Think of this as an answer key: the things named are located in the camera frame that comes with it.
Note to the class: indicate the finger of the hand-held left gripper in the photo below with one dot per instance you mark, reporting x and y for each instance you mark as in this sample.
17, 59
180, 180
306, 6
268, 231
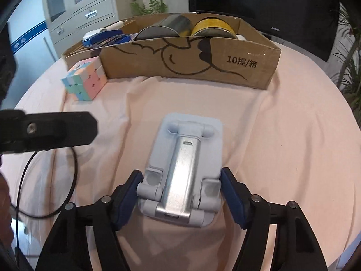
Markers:
56, 132
7, 62

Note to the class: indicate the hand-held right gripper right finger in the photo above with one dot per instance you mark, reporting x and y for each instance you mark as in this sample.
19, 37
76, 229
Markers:
234, 197

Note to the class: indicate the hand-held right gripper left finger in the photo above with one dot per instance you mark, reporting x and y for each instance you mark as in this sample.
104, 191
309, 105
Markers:
127, 200

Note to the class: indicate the pastel puzzle cube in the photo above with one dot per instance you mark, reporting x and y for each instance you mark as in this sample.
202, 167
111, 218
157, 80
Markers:
84, 82

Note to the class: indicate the light blue phone stand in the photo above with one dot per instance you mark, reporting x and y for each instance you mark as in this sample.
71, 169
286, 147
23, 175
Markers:
180, 169

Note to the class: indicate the blue stapler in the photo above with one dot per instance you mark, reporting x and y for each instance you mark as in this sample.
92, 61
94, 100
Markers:
107, 35

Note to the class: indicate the colourful board game box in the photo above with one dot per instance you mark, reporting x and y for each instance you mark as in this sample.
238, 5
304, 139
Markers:
118, 42

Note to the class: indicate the brown cardboard box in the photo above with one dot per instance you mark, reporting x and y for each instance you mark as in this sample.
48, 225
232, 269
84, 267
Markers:
197, 62

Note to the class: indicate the silver film roll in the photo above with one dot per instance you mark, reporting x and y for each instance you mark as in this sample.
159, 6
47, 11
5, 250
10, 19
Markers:
169, 25

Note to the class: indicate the grey filing cabinet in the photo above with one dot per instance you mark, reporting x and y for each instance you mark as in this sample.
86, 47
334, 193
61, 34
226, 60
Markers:
84, 19

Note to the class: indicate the pink tablecloth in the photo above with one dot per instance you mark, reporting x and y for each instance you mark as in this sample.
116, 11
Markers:
296, 132

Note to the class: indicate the white rounded object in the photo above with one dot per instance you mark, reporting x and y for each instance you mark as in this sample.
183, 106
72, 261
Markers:
112, 26
242, 37

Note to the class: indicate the green palm plant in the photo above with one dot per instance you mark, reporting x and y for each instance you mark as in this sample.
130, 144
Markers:
349, 70

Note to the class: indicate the black television screen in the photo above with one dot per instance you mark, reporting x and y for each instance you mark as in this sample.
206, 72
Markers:
253, 0

